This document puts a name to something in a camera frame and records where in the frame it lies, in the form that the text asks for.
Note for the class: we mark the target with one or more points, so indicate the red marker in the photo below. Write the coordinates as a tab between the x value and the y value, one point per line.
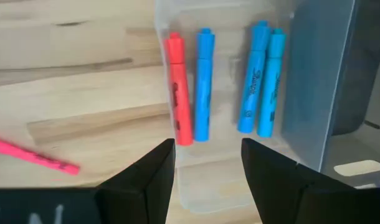
179	93

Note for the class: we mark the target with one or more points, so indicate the clear plastic bin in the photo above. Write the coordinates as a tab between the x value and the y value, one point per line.
227	77

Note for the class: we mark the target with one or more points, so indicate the dark grey plastic bin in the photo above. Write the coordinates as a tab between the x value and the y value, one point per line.
364	62

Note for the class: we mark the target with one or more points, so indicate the pink marker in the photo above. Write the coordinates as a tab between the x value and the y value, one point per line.
28	154

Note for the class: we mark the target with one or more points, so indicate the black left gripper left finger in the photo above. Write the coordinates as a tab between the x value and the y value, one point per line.
140	193

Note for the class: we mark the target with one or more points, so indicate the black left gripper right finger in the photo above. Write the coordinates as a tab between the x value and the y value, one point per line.
286	193

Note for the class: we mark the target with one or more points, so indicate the blue marker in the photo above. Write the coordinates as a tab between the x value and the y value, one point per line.
204	93
252	87
271	93

